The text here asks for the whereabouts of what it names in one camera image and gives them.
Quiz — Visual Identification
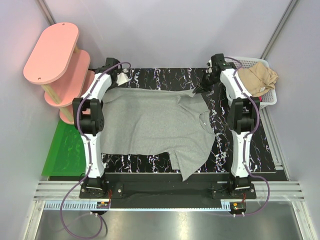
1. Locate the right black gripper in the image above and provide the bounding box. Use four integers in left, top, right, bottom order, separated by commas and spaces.
192, 70, 219, 95

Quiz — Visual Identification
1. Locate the grey t-shirt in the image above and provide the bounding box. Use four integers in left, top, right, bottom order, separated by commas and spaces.
100, 88, 216, 181

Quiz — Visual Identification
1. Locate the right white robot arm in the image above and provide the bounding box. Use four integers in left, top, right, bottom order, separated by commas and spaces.
193, 53, 260, 199

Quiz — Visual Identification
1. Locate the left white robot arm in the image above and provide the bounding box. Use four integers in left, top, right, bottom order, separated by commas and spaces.
72, 57, 125, 198

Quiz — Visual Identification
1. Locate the black marble pattern mat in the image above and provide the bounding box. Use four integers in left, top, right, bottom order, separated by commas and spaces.
102, 68, 276, 174

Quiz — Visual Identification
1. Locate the pink three-tier shelf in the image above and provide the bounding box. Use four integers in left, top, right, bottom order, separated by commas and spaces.
23, 22, 95, 125

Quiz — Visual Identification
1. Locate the beige t-shirt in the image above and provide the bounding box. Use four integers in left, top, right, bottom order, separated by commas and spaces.
237, 62, 279, 97

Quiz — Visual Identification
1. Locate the white plastic laundry basket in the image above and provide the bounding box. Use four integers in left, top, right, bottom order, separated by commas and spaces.
224, 56, 277, 109

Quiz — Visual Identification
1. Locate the green plastic board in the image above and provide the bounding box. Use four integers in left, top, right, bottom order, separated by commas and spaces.
41, 120, 86, 177

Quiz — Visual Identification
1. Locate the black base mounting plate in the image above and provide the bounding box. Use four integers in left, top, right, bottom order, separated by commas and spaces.
79, 172, 257, 201

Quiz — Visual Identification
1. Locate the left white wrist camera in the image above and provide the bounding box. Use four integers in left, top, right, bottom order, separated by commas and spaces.
116, 72, 129, 86

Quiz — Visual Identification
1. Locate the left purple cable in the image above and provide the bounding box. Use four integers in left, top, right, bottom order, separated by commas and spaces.
59, 61, 132, 238

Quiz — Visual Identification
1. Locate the aluminium frame rail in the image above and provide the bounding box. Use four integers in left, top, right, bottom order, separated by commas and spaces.
33, 181, 304, 212

